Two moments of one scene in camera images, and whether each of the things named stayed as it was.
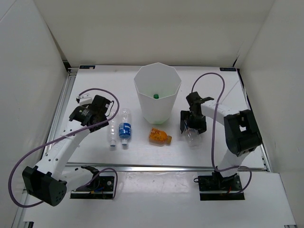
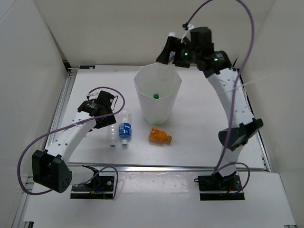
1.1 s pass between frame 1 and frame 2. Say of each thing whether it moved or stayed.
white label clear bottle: moved
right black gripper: moved
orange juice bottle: stayed
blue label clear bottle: stayed
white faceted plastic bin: stayed
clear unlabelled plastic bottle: stayed
